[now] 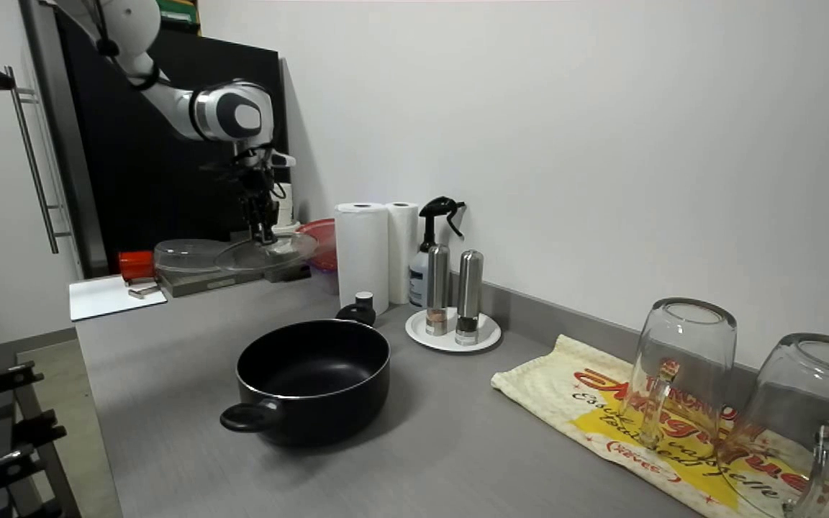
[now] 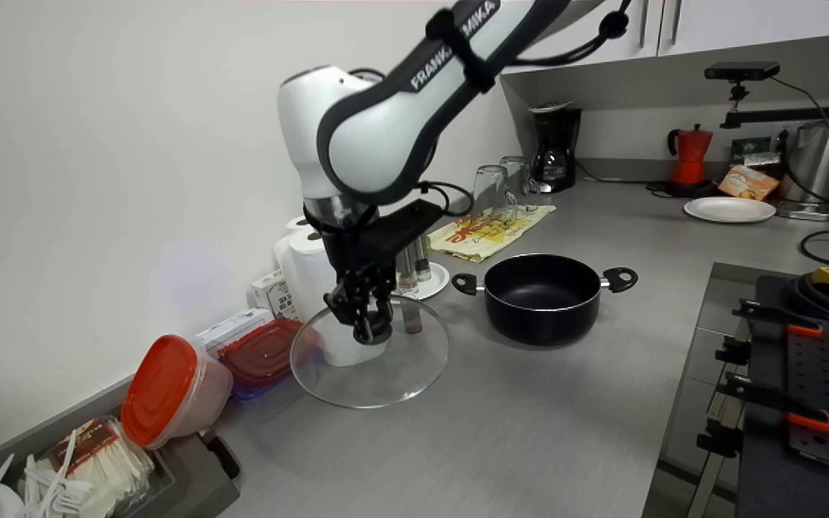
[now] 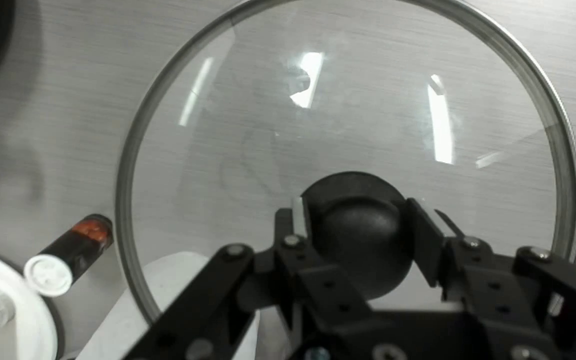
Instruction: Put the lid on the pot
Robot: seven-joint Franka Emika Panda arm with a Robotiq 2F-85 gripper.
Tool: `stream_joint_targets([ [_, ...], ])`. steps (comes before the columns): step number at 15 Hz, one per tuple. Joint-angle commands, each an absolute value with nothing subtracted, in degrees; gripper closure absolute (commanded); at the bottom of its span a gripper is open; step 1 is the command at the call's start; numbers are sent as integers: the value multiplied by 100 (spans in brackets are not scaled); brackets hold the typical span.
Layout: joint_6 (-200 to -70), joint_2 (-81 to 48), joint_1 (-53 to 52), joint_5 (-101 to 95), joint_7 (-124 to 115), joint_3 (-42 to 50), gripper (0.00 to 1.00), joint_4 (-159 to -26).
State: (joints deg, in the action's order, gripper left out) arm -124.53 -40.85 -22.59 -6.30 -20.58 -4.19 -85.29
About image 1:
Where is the metal bar handle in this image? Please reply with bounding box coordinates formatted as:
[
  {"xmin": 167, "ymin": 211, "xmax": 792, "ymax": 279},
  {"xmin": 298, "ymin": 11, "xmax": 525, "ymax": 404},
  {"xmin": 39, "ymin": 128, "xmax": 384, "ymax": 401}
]
[{"xmin": 4, "ymin": 67, "xmax": 78, "ymax": 257}]

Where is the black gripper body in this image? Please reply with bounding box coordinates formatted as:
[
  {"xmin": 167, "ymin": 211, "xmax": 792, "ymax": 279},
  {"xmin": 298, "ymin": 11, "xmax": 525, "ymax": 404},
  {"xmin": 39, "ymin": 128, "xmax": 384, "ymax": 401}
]
[{"xmin": 236, "ymin": 141, "xmax": 294, "ymax": 211}]

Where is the white sheet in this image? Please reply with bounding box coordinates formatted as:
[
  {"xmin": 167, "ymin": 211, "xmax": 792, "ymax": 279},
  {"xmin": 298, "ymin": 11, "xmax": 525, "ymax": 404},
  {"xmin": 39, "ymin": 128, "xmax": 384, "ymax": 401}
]
[{"xmin": 66, "ymin": 274, "xmax": 173, "ymax": 325}]

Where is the clear drinking glass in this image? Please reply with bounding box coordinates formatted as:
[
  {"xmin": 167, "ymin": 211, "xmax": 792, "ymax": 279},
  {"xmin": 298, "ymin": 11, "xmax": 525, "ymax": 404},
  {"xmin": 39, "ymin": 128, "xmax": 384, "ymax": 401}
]
[
  {"xmin": 628, "ymin": 296, "xmax": 738, "ymax": 454},
  {"xmin": 734, "ymin": 330, "xmax": 829, "ymax": 518}
]

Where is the small brown bottle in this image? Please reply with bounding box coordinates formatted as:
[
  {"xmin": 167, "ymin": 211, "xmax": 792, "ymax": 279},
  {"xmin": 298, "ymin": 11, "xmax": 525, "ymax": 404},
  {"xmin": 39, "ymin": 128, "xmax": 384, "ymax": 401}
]
[{"xmin": 351, "ymin": 287, "xmax": 380, "ymax": 320}]

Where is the grey plastic tray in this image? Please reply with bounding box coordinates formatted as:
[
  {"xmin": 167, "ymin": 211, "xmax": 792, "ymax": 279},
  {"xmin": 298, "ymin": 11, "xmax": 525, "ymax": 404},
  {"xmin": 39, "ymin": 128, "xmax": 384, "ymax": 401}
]
[{"xmin": 154, "ymin": 254, "xmax": 315, "ymax": 300}]

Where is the small clear glass bottle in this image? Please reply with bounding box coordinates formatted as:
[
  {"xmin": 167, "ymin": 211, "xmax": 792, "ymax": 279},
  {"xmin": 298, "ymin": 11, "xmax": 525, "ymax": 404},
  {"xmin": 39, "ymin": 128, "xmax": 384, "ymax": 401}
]
[{"xmin": 784, "ymin": 424, "xmax": 829, "ymax": 518}]

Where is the black cooking pot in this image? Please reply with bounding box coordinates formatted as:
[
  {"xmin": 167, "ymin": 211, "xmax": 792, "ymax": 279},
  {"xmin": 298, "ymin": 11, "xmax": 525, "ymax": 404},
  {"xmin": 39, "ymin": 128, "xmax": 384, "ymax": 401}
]
[{"xmin": 217, "ymin": 302, "xmax": 394, "ymax": 450}]

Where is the small white saucer plate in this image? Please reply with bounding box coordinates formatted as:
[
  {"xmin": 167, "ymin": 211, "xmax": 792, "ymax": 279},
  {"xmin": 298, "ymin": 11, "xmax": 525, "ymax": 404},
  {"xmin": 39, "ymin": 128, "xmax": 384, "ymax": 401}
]
[{"xmin": 402, "ymin": 305, "xmax": 505, "ymax": 356}]

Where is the large black panel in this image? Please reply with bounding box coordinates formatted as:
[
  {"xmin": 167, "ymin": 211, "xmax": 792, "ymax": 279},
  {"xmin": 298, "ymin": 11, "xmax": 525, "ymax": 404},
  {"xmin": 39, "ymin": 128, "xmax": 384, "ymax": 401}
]
[{"xmin": 52, "ymin": 8, "xmax": 294, "ymax": 283}]

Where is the small red box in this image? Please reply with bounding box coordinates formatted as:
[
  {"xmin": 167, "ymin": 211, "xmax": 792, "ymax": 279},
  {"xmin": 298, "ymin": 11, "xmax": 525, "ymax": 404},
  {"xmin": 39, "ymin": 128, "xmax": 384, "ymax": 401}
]
[{"xmin": 114, "ymin": 247, "xmax": 157, "ymax": 287}]

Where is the steel spice grinder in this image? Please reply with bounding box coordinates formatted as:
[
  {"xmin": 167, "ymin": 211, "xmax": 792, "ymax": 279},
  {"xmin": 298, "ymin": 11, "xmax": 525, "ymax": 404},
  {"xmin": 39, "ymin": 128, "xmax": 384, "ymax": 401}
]
[
  {"xmin": 423, "ymin": 241, "xmax": 451, "ymax": 341},
  {"xmin": 453, "ymin": 247, "xmax": 485, "ymax": 346}
]

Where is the translucent white bowl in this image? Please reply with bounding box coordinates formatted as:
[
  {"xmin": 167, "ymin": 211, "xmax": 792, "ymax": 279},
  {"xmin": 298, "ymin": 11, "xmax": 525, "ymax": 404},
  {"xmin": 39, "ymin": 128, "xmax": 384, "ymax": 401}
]
[{"xmin": 151, "ymin": 237, "xmax": 236, "ymax": 279}]

